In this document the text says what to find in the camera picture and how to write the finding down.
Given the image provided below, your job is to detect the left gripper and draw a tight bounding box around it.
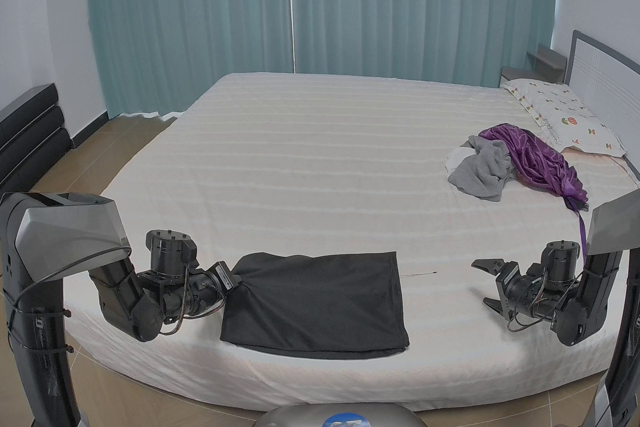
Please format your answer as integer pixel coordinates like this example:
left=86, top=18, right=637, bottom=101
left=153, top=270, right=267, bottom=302
left=189, top=261, right=241, bottom=314

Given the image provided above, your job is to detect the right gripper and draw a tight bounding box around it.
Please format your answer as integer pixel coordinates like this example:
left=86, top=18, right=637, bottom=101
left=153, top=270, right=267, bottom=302
left=471, top=257, right=544, bottom=321

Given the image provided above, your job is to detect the black T-shirt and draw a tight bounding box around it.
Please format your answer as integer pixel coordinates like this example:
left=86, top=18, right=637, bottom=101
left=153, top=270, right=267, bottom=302
left=219, top=250, right=411, bottom=361

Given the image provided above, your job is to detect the bed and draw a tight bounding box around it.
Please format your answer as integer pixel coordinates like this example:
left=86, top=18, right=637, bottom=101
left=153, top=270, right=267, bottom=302
left=65, top=30, right=640, bottom=414

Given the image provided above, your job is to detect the grey garment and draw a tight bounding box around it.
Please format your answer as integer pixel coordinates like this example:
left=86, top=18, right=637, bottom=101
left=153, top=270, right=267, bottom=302
left=447, top=136, right=516, bottom=202

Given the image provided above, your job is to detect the purple satin garment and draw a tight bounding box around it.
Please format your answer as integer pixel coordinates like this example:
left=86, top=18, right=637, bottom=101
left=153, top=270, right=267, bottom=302
left=478, top=124, right=590, bottom=266

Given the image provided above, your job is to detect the white garment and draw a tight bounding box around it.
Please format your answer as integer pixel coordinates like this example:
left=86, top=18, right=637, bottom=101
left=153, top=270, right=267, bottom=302
left=445, top=144, right=476, bottom=171

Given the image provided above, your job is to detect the white printed pillow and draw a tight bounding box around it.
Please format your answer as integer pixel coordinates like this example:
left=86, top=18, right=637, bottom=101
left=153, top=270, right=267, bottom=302
left=501, top=78, right=629, bottom=158

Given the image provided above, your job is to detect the grey bedside table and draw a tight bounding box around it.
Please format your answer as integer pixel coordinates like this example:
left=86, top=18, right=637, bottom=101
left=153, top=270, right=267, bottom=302
left=499, top=43, right=569, bottom=86

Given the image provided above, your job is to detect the black chest of drawers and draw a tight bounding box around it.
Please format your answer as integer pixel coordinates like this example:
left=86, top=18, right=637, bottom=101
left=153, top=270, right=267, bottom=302
left=0, top=83, right=75, bottom=191

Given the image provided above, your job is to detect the black cable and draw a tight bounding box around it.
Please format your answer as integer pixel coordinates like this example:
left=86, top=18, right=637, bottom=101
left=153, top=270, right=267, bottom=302
left=506, top=307, right=554, bottom=334
left=160, top=287, right=226, bottom=337

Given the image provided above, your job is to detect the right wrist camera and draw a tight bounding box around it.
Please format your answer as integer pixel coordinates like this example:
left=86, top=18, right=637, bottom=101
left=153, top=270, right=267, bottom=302
left=524, top=263, right=547, bottom=289

